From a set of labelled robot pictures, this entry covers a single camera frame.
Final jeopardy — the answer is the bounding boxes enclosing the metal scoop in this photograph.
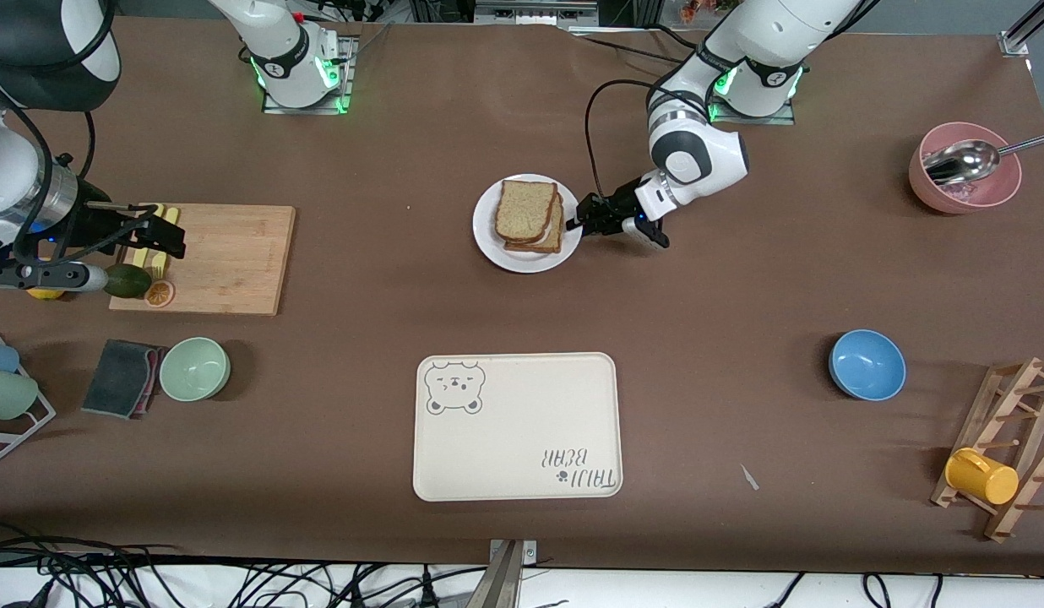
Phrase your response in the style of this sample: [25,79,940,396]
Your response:
[923,133,1044,187]

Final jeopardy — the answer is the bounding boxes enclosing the mint green bowl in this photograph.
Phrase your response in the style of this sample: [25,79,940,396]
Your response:
[159,337,231,403]

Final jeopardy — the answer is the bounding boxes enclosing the aluminium frame rail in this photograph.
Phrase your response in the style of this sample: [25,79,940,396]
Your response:
[999,0,1044,58]

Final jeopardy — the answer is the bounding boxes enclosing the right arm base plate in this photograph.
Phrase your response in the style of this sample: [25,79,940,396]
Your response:
[262,35,358,116]

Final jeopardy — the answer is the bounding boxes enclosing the yellow plastic fork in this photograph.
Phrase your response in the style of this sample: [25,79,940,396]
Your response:
[151,207,180,280]

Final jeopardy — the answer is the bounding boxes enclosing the dark grey folded cloth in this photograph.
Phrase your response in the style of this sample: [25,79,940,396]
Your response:
[81,339,155,419]

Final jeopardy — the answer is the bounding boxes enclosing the white wire rack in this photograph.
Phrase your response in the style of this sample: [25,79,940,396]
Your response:
[0,331,57,466]

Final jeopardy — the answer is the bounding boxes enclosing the black base power cables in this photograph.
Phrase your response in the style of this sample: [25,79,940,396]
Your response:
[564,24,709,68]

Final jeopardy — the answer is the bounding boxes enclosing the white round plate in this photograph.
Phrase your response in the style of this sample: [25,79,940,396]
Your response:
[472,173,584,274]

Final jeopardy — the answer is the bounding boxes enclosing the yellow cup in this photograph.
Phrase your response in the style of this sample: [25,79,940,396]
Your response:
[944,448,1020,506]

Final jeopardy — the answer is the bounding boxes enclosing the pale green cup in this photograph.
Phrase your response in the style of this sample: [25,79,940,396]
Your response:
[0,368,40,421]

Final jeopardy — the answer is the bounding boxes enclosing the pink bowl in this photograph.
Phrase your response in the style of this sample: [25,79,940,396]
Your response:
[908,122,1023,214]

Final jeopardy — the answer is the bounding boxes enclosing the aluminium profile post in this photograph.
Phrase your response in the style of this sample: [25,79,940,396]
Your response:
[476,539,538,608]

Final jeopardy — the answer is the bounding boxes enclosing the grey metal equipment box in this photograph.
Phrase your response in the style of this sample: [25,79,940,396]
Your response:
[474,0,601,26]

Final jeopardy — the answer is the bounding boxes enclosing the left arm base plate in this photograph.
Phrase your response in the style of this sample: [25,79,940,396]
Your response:
[704,93,796,126]

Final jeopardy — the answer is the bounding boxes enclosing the wooden cutting board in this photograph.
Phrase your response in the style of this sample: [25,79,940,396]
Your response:
[108,203,296,317]

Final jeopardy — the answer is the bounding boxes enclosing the plain brown bread slice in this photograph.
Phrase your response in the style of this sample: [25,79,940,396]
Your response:
[494,179,560,244]

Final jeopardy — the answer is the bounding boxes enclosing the black cable bundle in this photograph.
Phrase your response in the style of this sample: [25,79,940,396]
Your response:
[0,524,574,608]

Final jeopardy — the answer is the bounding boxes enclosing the yellow plastic knife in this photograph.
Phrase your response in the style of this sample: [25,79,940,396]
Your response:
[132,204,165,271]

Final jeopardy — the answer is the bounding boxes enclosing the cream tray with bear print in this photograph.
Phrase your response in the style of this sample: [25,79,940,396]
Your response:
[412,352,623,502]

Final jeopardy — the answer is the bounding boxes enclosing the wooden cup rack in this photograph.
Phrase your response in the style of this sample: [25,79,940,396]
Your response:
[930,356,1044,542]

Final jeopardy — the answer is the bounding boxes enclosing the pink folded cloth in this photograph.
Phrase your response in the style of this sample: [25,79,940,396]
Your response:
[138,346,164,415]

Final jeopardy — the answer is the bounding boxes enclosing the green avocado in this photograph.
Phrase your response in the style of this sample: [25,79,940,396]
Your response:
[104,263,154,300]

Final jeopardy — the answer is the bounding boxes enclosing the blue bowl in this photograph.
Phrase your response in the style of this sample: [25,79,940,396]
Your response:
[829,329,907,401]

